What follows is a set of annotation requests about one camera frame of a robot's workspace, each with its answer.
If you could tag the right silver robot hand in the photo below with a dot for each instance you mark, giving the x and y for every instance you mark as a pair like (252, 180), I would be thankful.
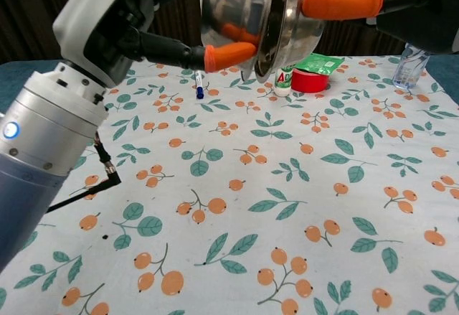
(416, 6)

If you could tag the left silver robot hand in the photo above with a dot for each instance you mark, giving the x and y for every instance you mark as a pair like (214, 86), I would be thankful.
(104, 24)

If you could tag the stainless steel bowl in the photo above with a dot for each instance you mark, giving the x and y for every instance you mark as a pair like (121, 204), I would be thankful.
(305, 38)
(233, 3)

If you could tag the clear plastic water bottle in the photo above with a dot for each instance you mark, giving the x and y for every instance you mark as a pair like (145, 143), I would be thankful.
(407, 71)

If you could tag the green foil packet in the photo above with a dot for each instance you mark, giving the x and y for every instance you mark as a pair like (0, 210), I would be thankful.
(322, 64)

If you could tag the blue white marker pen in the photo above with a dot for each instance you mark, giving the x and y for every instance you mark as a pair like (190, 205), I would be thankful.
(199, 87)

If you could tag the red round container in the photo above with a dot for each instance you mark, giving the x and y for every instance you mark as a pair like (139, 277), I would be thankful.
(308, 82)

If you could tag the small white drink bottle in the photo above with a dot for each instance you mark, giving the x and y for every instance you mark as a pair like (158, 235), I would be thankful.
(284, 83)

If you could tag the floral printed tablecloth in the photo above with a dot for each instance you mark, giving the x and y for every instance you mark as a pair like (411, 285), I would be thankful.
(251, 186)

